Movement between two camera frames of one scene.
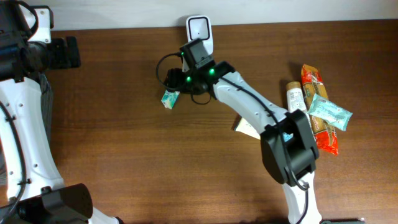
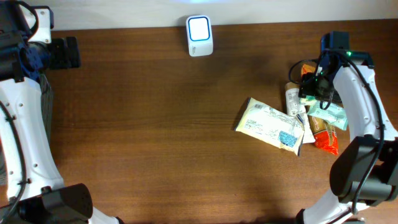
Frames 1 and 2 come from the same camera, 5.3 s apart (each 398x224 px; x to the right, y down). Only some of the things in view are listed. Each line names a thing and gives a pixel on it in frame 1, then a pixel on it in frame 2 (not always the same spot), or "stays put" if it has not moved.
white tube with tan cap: x=295 y=98 stays put
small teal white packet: x=169 y=98 → x=308 y=100
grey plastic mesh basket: x=47 y=103 stays put
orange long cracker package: x=325 y=134 stays put
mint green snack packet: x=324 y=109 stays put
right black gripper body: x=188 y=81 → x=315 y=86
